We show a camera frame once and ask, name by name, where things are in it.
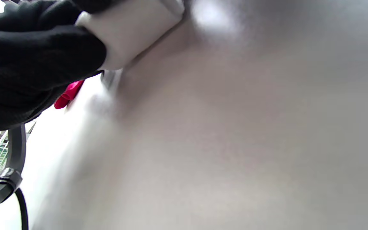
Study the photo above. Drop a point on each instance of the person's right hand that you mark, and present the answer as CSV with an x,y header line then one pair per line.
x,y
91,4

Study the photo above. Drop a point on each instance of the long white sock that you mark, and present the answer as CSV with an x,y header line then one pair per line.
x,y
133,35

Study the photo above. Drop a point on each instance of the person's left hand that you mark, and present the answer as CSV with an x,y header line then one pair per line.
x,y
27,64

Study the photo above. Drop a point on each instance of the long red sock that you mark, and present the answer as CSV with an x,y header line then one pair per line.
x,y
69,94

